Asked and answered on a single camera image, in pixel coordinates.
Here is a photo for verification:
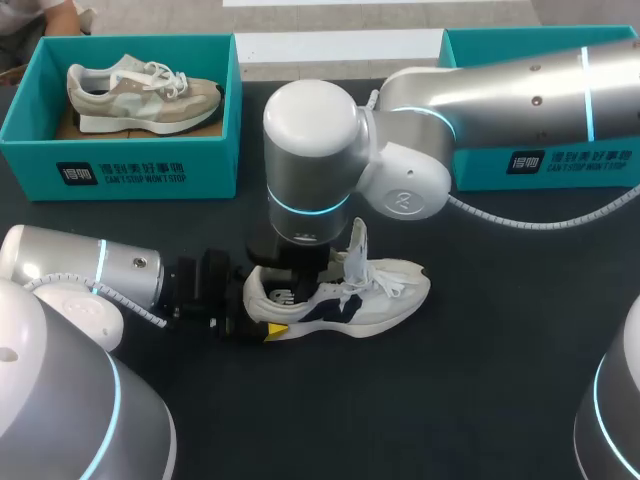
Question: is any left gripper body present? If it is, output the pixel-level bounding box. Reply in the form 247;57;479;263
158;246;250;342

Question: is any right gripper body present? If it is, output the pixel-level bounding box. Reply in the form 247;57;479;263
244;223;335;281

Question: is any teal box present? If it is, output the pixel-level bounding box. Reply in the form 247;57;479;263
0;33;244;203
438;24;640;193

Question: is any white cable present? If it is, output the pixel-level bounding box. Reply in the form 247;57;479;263
21;271;169;330
367;88;640;230

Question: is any person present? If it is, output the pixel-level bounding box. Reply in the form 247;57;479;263
0;0;97;72

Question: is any white shoe with navy mark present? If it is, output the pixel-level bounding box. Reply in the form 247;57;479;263
241;216;433;342

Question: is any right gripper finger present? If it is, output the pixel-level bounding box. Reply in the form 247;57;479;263
289;268;322;304

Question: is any beige and white shoe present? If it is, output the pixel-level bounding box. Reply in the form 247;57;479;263
65;53;224;136

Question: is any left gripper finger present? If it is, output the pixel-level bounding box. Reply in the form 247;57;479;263
224;319;291;347

